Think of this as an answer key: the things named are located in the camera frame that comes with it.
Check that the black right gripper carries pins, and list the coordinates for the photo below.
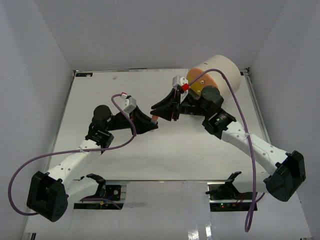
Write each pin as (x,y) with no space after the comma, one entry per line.
(169,112)

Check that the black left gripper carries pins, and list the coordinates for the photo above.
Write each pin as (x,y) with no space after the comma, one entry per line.
(141,122)

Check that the orange highlighter cap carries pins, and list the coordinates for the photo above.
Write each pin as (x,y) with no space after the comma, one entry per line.
(155,118)

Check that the round three-drawer storage box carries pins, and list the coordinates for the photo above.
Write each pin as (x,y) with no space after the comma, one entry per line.
(213,78)

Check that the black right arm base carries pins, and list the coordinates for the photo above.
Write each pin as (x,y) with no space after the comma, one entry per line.
(226,197)

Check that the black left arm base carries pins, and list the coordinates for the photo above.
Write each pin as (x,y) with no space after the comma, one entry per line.
(106,197)

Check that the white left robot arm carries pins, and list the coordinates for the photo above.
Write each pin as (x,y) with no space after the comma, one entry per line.
(50,192)

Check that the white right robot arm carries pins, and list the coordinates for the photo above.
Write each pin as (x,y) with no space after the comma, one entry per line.
(286,170)

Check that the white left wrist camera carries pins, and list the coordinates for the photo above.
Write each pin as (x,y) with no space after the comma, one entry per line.
(129,103)

